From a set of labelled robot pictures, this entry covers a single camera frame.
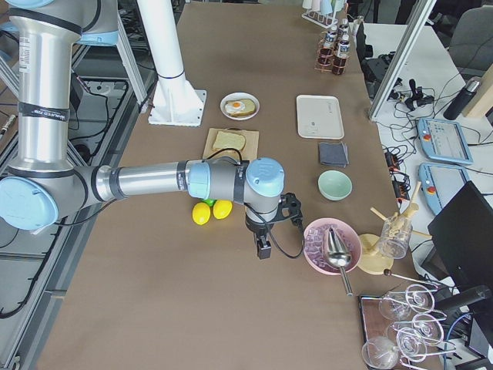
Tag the blue teach pendant lower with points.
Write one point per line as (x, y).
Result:
(440, 182)

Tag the blue teach pendant upper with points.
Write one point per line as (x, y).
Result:
(444, 141)

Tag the yellow lemon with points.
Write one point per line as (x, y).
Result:
(222, 209)
(201, 213)

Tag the green lime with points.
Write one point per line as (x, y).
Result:
(209, 202)

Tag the grey folded cloth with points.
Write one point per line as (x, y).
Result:
(333, 154)

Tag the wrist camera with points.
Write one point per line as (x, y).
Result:
(290, 209)

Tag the bread slice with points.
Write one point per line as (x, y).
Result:
(250, 108)
(230, 140)

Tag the tea bottle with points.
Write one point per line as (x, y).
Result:
(327, 46)
(341, 56)

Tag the wooden cutting board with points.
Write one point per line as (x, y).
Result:
(249, 152)

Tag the blue teach pendant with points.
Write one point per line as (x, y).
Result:
(444, 141)
(440, 182)

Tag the cream rabbit tray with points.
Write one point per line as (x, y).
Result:
(319, 117)

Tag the tea bottle front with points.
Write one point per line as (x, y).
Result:
(341, 56)

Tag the bread slice under egg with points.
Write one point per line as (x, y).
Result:
(250, 108)

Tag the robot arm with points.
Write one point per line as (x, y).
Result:
(42, 186)

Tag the copper wire bottle rack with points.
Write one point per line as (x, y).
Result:
(332, 55)

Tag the clear glass mug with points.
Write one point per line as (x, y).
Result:
(395, 236)

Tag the yellow lemon near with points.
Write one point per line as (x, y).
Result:
(201, 213)

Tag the pink bowl with ice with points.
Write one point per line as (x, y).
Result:
(314, 244)

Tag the black monitor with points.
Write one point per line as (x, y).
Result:
(462, 236)

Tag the black thermos bottle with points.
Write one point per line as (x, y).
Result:
(462, 99)

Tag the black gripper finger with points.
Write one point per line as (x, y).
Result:
(263, 248)

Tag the fried egg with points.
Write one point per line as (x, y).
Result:
(234, 107)

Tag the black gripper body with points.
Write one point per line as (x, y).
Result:
(257, 229)

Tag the metal ice scoop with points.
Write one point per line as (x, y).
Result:
(338, 256)

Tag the white round plate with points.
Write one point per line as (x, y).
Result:
(239, 95)

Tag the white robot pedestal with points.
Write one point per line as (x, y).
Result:
(175, 101)

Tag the tea bottle back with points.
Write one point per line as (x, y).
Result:
(327, 46)

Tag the wooden cup tree stand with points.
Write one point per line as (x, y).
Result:
(372, 261)

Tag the green ceramic bowl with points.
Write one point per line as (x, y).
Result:
(334, 185)

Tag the white cup rack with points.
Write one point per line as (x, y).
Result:
(324, 13)

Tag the aluminium frame post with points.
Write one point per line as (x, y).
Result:
(409, 38)

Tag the wine glass rack tray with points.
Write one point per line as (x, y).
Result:
(402, 328)

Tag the yellow lemon far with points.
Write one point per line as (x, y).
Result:
(222, 209)

